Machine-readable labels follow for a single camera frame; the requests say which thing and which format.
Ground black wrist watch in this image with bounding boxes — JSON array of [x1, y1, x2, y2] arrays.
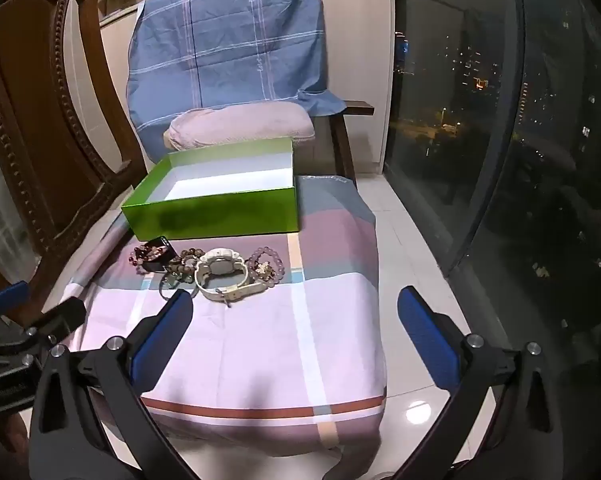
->
[[143, 237, 177, 273]]

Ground blue plaid cloth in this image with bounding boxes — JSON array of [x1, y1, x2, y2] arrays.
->
[[125, 0, 348, 156]]

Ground pink pillow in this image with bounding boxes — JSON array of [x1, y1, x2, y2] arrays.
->
[[163, 102, 316, 152]]

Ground carved wooden chair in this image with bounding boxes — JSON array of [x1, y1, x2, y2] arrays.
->
[[0, 0, 148, 311]]

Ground pink bead bracelet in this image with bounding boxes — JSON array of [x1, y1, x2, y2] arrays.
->
[[249, 245, 286, 278]]

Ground green cardboard box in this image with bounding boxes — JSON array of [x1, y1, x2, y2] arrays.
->
[[121, 137, 300, 242]]

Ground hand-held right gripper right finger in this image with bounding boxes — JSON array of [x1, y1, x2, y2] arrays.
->
[[390, 286, 556, 480]]

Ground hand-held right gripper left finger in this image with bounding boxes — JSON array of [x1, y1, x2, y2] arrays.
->
[[29, 288, 201, 480]]

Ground dark wooden armchair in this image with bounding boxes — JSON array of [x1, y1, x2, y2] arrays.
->
[[313, 100, 376, 181]]

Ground brown bead bracelet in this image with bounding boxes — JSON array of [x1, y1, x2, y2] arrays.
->
[[168, 247, 204, 286]]

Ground red bead bracelet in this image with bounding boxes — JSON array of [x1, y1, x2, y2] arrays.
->
[[128, 245, 154, 275]]

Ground white wrist watch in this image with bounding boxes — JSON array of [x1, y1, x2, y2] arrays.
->
[[194, 246, 277, 302]]

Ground silver metal bangle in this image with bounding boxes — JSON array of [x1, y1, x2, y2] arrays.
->
[[158, 270, 198, 302]]

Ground glass window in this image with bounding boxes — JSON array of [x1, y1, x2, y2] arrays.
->
[[385, 0, 601, 411]]

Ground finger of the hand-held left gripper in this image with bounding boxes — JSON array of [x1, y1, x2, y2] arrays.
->
[[10, 296, 88, 346], [0, 281, 31, 326]]

